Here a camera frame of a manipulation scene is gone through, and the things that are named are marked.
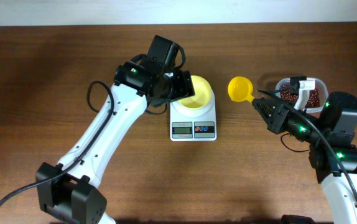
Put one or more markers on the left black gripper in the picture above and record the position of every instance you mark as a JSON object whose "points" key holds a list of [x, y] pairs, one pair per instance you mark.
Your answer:
{"points": [[183, 86]]}

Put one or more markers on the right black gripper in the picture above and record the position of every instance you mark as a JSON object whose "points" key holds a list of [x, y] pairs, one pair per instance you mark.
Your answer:
{"points": [[278, 117]]}

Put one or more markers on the yellow plastic measuring scoop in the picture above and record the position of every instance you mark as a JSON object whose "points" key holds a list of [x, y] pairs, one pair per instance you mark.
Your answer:
{"points": [[240, 89]]}

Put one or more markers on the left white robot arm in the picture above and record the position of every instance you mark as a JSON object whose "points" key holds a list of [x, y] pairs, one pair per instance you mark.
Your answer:
{"points": [[69, 190]]}

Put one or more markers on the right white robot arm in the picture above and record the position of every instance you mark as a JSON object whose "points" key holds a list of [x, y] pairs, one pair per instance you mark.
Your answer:
{"points": [[331, 153]]}

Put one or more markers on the pale yellow plastic bowl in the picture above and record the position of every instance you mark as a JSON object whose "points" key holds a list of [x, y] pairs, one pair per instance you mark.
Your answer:
{"points": [[202, 95]]}

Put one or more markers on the white digital kitchen scale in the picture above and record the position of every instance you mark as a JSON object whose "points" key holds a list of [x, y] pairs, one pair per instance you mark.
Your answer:
{"points": [[199, 124]]}

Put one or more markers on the red adzuki beans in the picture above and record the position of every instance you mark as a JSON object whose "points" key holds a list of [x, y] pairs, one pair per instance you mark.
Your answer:
{"points": [[312, 102]]}

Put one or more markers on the clear plastic food container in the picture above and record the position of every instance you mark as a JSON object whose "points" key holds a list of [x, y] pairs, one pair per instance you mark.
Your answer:
{"points": [[319, 85]]}

